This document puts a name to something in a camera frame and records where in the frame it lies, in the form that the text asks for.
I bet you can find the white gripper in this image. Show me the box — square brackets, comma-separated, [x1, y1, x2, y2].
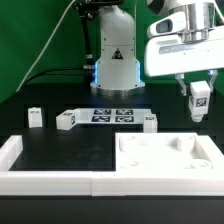
[144, 27, 224, 96]

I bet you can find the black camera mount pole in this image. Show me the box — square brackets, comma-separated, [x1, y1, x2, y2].
[72, 0, 124, 70]

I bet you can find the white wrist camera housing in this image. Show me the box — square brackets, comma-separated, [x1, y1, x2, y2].
[147, 12, 186, 38]

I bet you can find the white sheet with fiducial tags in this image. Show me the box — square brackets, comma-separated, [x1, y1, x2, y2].
[75, 108, 156, 124]

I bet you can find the grey cable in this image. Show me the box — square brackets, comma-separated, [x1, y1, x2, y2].
[15, 0, 78, 93]

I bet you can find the white U-shaped obstacle fence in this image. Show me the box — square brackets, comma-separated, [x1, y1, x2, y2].
[0, 135, 224, 196]

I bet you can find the black cable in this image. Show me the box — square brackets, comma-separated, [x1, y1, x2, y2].
[20, 67, 92, 88]

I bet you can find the white square tabletop part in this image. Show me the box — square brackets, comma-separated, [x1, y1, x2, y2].
[115, 133, 224, 172]

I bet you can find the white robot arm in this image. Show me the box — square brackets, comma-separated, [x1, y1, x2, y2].
[91, 0, 224, 96]

